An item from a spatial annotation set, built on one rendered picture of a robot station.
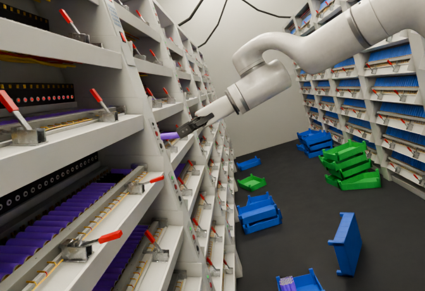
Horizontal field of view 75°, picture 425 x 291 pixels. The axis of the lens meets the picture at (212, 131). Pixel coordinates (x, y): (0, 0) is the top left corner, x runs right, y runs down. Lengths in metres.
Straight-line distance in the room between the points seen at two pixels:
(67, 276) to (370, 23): 0.66
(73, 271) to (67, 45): 0.42
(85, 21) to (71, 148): 0.52
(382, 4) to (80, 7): 0.78
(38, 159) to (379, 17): 0.61
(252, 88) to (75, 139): 0.43
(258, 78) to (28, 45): 0.49
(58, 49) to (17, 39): 0.10
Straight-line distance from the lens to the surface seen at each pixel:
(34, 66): 0.89
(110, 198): 0.67
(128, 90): 0.88
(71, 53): 0.65
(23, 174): 0.44
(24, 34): 0.55
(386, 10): 0.62
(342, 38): 0.64
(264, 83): 0.72
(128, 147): 0.91
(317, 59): 0.65
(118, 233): 0.47
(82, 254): 0.50
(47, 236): 0.57
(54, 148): 0.49
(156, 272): 0.77
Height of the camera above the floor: 1.12
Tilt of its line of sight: 8 degrees down
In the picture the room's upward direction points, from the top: 18 degrees counter-clockwise
